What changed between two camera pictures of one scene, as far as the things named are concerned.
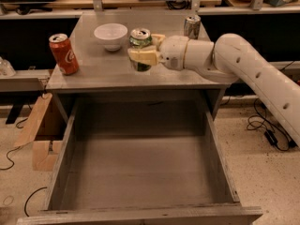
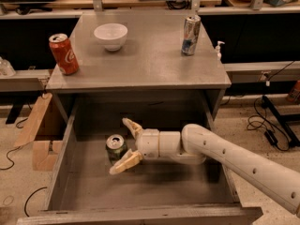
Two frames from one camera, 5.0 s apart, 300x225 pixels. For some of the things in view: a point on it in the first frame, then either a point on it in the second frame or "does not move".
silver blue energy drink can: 191,26 does not move
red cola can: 63,53 does not move
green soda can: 140,37 -> 115,146
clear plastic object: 7,69 does not move
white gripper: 172,52 -> 148,142
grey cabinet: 100,42 does not move
